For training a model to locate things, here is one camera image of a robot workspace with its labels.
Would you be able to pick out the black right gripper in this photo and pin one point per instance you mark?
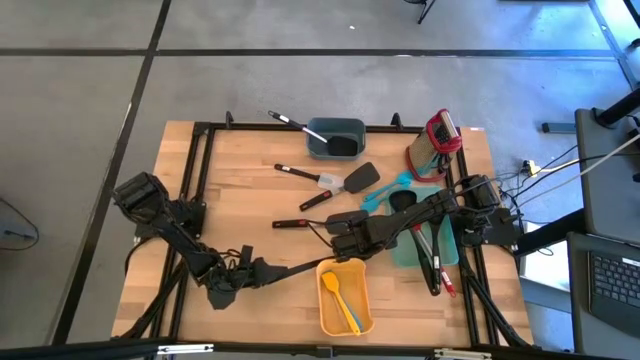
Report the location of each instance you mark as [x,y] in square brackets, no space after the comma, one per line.
[370,232]

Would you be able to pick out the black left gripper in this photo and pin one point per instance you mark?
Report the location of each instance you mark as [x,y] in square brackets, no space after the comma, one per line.
[262,274]

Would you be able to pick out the yellow silicone spatula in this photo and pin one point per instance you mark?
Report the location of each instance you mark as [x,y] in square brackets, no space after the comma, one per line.
[330,282]

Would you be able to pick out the orange plastic bin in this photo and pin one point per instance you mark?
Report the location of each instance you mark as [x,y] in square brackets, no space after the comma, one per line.
[360,280]

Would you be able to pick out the long teal spatula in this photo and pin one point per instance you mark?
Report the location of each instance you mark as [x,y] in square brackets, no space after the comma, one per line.
[387,190]

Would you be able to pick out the large black serving spoon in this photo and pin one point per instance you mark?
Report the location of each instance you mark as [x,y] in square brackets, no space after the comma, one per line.
[402,200]

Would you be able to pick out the black turner steel shaft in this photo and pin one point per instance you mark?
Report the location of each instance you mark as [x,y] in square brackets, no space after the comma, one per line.
[342,146]

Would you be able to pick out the teal plastic tray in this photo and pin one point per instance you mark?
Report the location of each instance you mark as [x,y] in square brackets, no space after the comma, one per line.
[447,250]

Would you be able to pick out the red slotted spoon steel shaft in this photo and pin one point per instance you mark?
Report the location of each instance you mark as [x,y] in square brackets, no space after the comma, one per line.
[447,285]

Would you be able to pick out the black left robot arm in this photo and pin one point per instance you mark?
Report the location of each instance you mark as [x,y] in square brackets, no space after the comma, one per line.
[170,225]

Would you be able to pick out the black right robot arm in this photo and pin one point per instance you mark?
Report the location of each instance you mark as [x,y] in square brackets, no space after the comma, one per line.
[425,210]

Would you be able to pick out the short teal scraper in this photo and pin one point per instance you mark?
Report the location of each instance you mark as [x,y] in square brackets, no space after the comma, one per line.
[371,206]

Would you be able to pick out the grey-blue plastic bin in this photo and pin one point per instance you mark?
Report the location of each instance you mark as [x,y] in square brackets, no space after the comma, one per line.
[315,145]

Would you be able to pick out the steel box grater red trim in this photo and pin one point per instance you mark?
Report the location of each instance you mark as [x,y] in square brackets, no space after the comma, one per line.
[425,150]

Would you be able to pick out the black rig beam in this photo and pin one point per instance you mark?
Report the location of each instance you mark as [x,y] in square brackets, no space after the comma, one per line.
[100,350]

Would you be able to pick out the blue-grey floor bar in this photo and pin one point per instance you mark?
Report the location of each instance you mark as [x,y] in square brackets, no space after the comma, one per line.
[557,127]

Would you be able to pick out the grey desk top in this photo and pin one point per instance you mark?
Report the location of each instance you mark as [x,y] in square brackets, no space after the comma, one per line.
[605,175]

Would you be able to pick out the grey laptop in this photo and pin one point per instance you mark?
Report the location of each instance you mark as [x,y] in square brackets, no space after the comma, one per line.
[615,280]

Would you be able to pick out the black frame hook bracket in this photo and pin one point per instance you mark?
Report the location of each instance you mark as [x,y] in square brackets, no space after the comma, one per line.
[396,120]
[229,119]

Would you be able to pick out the black aluminium table frame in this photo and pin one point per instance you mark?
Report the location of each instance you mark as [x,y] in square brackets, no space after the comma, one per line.
[250,127]

